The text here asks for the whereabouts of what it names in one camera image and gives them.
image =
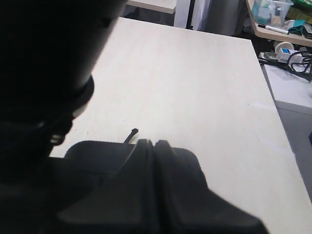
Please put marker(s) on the wooden side table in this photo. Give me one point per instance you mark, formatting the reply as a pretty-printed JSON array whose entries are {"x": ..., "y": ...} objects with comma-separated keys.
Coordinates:
[{"x": 273, "y": 35}]

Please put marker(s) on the black marker pen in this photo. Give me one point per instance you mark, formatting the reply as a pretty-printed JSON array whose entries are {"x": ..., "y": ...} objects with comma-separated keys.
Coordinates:
[{"x": 275, "y": 29}]

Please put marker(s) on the white power strip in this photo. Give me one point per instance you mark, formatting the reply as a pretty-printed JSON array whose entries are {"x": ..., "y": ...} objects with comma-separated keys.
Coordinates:
[{"x": 298, "y": 57}]

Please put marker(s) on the clear plastic storage bin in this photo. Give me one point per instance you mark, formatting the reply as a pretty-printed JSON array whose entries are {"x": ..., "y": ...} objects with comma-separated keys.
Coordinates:
[{"x": 271, "y": 12}]

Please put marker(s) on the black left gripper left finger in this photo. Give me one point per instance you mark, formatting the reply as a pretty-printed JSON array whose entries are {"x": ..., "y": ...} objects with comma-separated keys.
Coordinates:
[{"x": 106, "y": 188}]

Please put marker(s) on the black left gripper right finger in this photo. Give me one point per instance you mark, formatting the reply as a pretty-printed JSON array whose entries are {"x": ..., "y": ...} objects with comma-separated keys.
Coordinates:
[{"x": 209, "y": 204}]

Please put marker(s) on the black plastic carry case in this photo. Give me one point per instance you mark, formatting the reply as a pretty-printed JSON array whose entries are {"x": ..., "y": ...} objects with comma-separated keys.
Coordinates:
[{"x": 29, "y": 206}]

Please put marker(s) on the white tape roll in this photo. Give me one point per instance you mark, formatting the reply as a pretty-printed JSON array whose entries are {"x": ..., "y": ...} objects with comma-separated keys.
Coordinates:
[{"x": 280, "y": 45}]

